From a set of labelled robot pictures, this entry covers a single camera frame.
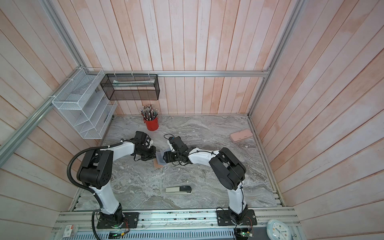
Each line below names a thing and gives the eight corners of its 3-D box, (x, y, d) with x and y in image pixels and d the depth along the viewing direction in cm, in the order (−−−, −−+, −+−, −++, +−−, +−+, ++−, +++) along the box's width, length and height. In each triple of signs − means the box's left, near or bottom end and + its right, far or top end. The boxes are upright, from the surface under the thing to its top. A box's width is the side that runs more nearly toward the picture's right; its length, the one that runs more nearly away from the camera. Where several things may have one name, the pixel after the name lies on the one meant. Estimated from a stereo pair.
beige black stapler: (166, 194, 83) (165, 191, 79) (167, 188, 85) (165, 185, 81) (191, 194, 83) (191, 191, 79) (191, 188, 85) (191, 185, 81)
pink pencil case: (233, 143, 106) (234, 141, 104) (228, 136, 110) (229, 134, 108) (252, 136, 110) (253, 134, 108) (247, 129, 114) (248, 127, 112)
